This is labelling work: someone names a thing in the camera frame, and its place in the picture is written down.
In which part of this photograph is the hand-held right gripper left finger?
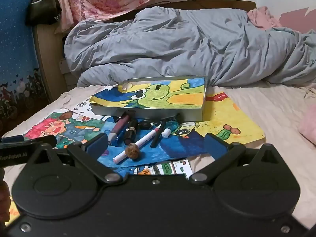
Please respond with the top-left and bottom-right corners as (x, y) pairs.
(25, 134), (124, 184)

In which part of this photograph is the black and white colouring sheet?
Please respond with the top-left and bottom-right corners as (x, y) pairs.
(68, 85), (119, 119)

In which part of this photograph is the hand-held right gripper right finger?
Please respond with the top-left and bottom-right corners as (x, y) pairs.
(189, 133), (289, 184)

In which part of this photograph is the black round object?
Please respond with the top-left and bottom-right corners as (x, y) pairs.
(139, 120), (155, 130)

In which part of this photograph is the green dinosaur drawing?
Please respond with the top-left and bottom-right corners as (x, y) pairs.
(89, 77), (206, 110)

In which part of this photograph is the pink and white marker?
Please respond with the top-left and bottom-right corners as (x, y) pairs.
(113, 126), (162, 164)

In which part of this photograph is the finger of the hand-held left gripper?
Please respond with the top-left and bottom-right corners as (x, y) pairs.
(0, 135), (58, 151)

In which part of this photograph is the pink crumpled cloth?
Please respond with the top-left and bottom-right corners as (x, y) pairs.
(247, 6), (283, 30)

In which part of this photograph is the person's left hand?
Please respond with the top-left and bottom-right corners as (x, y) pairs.
(0, 169), (12, 228)

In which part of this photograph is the pink floral cloth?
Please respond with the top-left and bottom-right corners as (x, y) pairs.
(55, 0), (183, 34)

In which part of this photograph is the yellow and blue drawing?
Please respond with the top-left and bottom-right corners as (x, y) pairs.
(97, 92), (266, 166)

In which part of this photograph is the blue printed curtain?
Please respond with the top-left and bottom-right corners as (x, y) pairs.
(0, 0), (53, 134)

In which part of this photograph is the black lipstick with gold band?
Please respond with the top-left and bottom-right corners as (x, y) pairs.
(124, 118), (139, 146)

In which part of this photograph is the pink wall sticker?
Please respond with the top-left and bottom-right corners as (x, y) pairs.
(279, 6), (316, 31)

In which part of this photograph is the brown walnut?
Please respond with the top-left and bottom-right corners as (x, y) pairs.
(125, 143), (142, 159)

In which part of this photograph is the red-haired girl drawing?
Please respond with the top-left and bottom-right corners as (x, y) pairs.
(5, 110), (109, 151)

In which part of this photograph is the comic panel drawing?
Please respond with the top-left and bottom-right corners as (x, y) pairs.
(116, 159), (193, 179)

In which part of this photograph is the thin black pen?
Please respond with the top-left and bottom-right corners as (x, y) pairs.
(150, 118), (169, 149)

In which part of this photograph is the grey duvet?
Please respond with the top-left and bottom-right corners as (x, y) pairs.
(64, 7), (316, 87)

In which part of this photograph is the yellow green drawing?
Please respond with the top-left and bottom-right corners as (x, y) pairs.
(4, 195), (21, 224)

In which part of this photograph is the silver metal tin box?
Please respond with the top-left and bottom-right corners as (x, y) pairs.
(89, 75), (207, 122)

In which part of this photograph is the black hanging bag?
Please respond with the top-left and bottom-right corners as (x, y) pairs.
(26, 0), (63, 26)

